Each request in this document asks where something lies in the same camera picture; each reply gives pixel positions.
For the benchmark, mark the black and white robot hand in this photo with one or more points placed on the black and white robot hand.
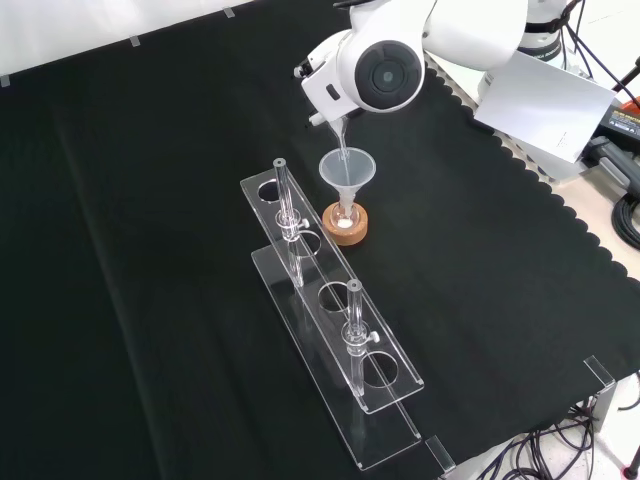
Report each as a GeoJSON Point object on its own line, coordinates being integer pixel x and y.
{"type": "Point", "coordinates": [320, 80]}

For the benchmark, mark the clear plastic funnel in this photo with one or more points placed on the clear plastic funnel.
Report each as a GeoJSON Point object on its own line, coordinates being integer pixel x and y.
{"type": "Point", "coordinates": [332, 172]}

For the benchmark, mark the glass round-bottom flask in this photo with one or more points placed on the glass round-bottom flask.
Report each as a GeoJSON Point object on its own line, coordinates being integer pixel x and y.
{"type": "Point", "coordinates": [345, 224]}

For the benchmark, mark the clear acrylic funnel stand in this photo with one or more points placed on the clear acrylic funnel stand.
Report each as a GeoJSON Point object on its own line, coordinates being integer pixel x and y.
{"type": "Point", "coordinates": [320, 270]}

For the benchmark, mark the clear tape strip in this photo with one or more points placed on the clear tape strip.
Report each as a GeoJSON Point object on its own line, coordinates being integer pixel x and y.
{"type": "Point", "coordinates": [136, 42]}
{"type": "Point", "coordinates": [4, 81]}
{"type": "Point", "coordinates": [229, 12]}

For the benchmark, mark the black bench cloth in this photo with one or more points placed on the black bench cloth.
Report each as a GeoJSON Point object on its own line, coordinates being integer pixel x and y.
{"type": "Point", "coordinates": [150, 250]}

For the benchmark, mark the white box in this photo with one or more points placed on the white box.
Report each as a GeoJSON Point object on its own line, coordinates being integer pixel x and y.
{"type": "Point", "coordinates": [550, 167]}

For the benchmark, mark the black power adapter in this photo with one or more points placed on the black power adapter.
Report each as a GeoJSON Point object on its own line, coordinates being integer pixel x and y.
{"type": "Point", "coordinates": [622, 122]}

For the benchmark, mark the clear acrylic cloth clamp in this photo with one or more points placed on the clear acrylic cloth clamp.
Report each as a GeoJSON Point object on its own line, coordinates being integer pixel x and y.
{"type": "Point", "coordinates": [600, 372]}
{"type": "Point", "coordinates": [440, 452]}

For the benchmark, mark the silver metal bracket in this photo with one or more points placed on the silver metal bracket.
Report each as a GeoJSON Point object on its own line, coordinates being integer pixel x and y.
{"type": "Point", "coordinates": [604, 415]}

